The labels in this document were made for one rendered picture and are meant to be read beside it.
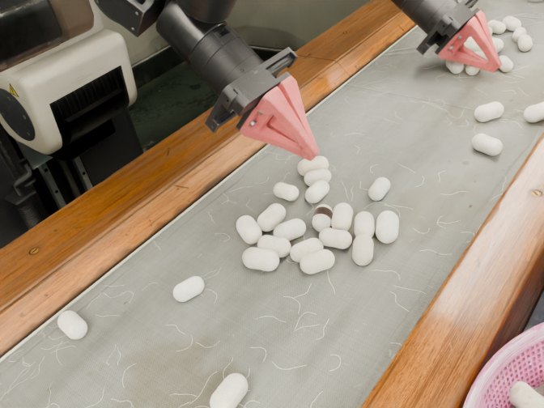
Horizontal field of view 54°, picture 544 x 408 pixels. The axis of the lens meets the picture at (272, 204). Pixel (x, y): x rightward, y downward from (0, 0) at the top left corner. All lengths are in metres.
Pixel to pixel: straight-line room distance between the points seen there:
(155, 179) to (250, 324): 0.24
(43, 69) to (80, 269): 0.50
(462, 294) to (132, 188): 0.38
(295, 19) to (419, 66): 1.79
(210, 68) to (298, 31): 2.12
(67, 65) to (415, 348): 0.78
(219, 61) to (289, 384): 0.30
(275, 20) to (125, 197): 2.14
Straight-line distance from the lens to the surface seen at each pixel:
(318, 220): 0.54
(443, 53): 0.81
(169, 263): 0.56
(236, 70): 0.53
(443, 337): 0.42
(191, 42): 0.54
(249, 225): 0.54
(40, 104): 1.00
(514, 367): 0.43
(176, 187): 0.63
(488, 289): 0.46
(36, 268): 0.59
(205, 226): 0.59
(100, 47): 1.05
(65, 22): 0.20
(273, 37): 2.75
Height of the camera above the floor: 1.10
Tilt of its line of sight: 36 degrees down
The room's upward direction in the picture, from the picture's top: 11 degrees counter-clockwise
